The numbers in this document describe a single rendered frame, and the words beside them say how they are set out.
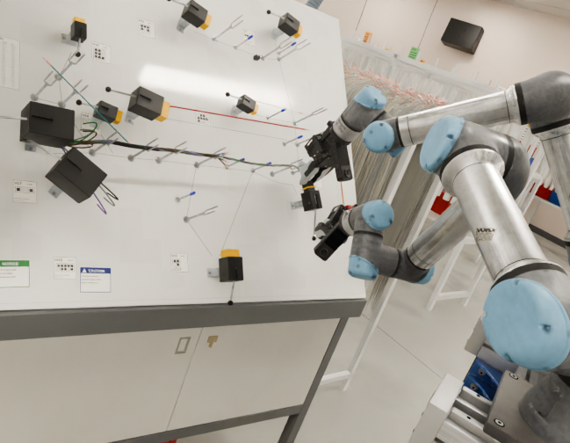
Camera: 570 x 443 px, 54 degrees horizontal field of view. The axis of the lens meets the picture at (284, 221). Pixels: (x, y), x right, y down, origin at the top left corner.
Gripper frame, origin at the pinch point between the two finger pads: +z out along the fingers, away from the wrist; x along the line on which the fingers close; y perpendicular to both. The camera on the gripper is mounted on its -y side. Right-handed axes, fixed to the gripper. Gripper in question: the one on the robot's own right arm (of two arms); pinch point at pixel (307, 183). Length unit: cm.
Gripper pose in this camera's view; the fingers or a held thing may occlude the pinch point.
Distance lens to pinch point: 169.4
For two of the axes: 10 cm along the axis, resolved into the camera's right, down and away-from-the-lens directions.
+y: -4.5, -8.1, 3.8
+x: -7.4, 0.9, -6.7
